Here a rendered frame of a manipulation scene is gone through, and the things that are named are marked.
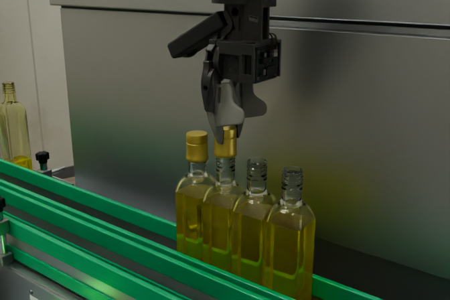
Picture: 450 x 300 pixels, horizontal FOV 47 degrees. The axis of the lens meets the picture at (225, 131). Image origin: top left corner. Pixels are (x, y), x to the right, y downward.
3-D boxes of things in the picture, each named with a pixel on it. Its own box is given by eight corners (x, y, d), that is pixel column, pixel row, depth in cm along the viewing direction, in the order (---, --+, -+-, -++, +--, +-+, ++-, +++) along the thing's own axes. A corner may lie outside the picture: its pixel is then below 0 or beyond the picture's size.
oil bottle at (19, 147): (35, 179, 138) (23, 82, 131) (14, 185, 135) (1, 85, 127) (25, 174, 142) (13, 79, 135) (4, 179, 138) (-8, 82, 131)
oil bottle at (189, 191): (222, 288, 90) (221, 172, 84) (201, 303, 86) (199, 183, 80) (197, 276, 94) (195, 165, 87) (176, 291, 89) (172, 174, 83)
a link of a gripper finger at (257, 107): (262, 143, 77) (258, 84, 73) (229, 136, 80) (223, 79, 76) (273, 135, 79) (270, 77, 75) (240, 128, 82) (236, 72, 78)
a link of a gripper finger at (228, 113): (236, 153, 71) (242, 85, 70) (201, 144, 75) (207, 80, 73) (248, 150, 74) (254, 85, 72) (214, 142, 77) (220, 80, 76)
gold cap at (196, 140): (183, 162, 82) (183, 135, 80) (188, 155, 85) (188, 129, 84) (206, 163, 81) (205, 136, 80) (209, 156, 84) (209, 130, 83)
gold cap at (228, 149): (241, 153, 79) (242, 126, 78) (228, 160, 76) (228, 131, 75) (222, 149, 81) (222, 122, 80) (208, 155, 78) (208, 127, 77)
